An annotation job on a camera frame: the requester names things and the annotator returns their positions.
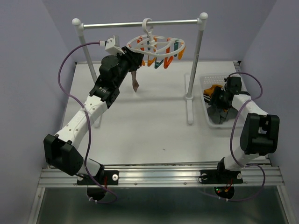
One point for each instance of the white clothes rack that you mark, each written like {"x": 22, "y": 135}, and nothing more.
{"x": 189, "y": 79}

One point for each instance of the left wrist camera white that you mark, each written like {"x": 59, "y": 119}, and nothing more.
{"x": 112, "y": 45}

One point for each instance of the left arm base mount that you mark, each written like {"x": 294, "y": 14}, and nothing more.
{"x": 105, "y": 178}

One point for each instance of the yellow sock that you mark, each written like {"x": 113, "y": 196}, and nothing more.
{"x": 207, "y": 93}

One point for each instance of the beige striped sock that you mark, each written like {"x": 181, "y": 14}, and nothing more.
{"x": 135, "y": 83}

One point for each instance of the teal clothespin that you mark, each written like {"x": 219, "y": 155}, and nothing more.
{"x": 157, "y": 63}

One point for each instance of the aluminium rail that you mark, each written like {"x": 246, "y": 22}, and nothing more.
{"x": 161, "y": 176}

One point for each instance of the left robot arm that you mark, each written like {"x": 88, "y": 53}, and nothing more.
{"x": 61, "y": 149}

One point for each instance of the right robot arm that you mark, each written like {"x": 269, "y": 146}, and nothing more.
{"x": 259, "y": 135}

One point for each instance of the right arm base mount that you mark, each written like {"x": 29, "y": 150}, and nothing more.
{"x": 213, "y": 176}

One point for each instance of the white round clip hanger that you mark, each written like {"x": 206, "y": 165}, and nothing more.
{"x": 155, "y": 46}

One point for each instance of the grey sock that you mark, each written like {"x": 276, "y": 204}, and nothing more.
{"x": 219, "y": 116}

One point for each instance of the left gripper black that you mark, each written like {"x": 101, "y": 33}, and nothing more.
{"x": 134, "y": 59}

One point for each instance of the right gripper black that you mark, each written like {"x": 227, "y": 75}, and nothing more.
{"x": 218, "y": 90}

